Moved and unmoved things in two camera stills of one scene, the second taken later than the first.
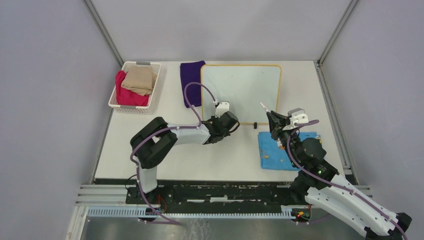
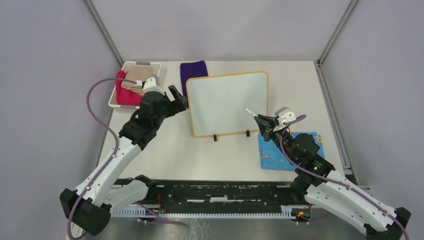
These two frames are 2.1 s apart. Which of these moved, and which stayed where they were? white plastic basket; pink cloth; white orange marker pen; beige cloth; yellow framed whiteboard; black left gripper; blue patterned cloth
Moved: yellow framed whiteboard; white orange marker pen; black left gripper
Stayed: blue patterned cloth; pink cloth; white plastic basket; beige cloth
